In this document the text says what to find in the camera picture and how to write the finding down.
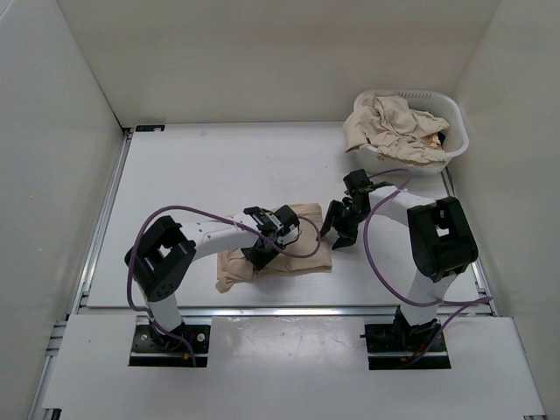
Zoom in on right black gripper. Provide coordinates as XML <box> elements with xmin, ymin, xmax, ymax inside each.
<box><xmin>317</xmin><ymin>199</ymin><xmax>371</xmax><ymax>250</ymax></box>

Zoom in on beige trousers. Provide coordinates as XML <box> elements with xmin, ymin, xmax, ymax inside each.
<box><xmin>215</xmin><ymin>203</ymin><xmax>333</xmax><ymax>293</ymax></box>

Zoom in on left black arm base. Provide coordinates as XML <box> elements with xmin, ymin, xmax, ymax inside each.
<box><xmin>129</xmin><ymin>321</ymin><xmax>211</xmax><ymax>368</ymax></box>

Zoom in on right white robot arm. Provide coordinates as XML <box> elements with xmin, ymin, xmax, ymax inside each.
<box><xmin>320</xmin><ymin>170</ymin><xmax>479</xmax><ymax>351</ymax></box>

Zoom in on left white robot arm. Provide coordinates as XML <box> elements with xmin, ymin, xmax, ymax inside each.
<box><xmin>124</xmin><ymin>205</ymin><xmax>300</xmax><ymax>350</ymax></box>

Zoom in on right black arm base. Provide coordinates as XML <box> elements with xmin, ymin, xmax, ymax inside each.
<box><xmin>360</xmin><ymin>311</ymin><xmax>452</xmax><ymax>371</ymax></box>

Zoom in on beige clothes pile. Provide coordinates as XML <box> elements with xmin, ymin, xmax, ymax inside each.
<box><xmin>343</xmin><ymin>91</ymin><xmax>450</xmax><ymax>165</ymax></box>

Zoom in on white laundry basket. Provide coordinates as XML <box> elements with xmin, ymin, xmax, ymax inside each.
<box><xmin>343</xmin><ymin>89</ymin><xmax>469</xmax><ymax>175</ymax></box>

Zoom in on black corner label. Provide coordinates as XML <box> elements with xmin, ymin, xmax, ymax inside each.
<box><xmin>135</xmin><ymin>124</ymin><xmax>165</xmax><ymax>132</ymax></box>

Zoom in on front aluminium rail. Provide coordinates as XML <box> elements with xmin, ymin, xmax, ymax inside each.
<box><xmin>178</xmin><ymin>304</ymin><xmax>495</xmax><ymax>319</ymax></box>

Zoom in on right aluminium rail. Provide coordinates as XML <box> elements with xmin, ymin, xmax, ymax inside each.
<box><xmin>442</xmin><ymin>168</ymin><xmax>497</xmax><ymax>317</ymax></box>

